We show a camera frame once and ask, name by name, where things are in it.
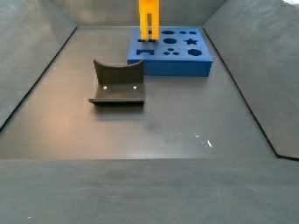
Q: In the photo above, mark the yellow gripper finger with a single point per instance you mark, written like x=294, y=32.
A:
x=156, y=18
x=144, y=13

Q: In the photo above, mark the blue foam shape board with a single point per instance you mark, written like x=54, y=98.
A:
x=180, y=54

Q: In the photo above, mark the black curved plastic stand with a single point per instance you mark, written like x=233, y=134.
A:
x=121, y=83

